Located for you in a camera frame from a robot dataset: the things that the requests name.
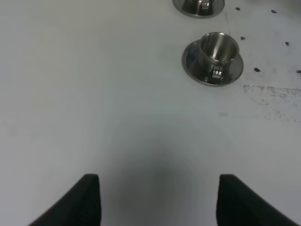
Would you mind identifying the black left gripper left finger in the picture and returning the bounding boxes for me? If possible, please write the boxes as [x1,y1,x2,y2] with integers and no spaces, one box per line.
[30,174,102,226]

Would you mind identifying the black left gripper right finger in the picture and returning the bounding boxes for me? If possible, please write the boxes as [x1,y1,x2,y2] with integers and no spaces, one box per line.
[216,174,297,226]

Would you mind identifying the near steel saucer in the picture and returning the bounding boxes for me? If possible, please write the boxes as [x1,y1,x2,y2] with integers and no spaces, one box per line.
[182,40,244,87]

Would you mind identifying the steel saucer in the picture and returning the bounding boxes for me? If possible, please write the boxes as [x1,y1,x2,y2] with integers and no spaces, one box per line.
[173,0,225,19]
[182,40,244,87]

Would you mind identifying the near steel teacup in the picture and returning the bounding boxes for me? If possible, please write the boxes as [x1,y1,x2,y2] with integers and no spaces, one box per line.
[198,32,239,79]

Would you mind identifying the steel teacup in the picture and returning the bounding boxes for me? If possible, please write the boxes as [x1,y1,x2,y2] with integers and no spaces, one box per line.
[198,32,239,79]
[183,0,214,10]

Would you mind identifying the far steel saucer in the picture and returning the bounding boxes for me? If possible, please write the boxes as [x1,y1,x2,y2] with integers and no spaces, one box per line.
[173,0,225,19]

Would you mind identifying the far steel teacup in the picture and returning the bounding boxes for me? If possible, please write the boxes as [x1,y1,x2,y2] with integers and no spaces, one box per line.
[183,0,214,10]

